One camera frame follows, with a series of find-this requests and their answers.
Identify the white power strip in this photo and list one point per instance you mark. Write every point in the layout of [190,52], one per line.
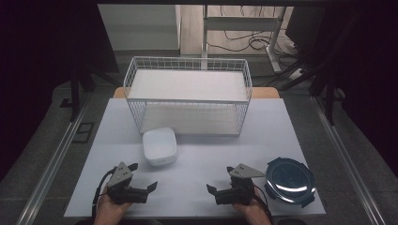
[296,73]

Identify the black stand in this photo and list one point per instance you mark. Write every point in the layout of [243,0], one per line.
[330,93]
[75,93]

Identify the person's left hand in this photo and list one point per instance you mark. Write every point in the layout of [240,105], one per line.
[109,207]

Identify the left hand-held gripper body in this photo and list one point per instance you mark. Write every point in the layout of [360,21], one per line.
[120,179]

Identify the white cabinet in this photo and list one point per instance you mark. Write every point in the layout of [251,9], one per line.
[140,28]

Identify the wooden table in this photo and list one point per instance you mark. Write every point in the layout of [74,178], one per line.
[266,92]

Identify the white square plastic container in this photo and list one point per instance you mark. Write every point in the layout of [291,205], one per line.
[159,145]

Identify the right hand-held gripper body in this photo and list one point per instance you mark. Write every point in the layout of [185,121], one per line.
[237,192]

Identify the aluminium floor rail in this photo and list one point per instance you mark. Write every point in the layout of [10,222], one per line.
[347,156]
[51,168]

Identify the person's right hand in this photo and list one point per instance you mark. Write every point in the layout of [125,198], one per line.
[250,211]

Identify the white desk frame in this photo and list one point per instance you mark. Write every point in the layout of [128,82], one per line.
[241,23]

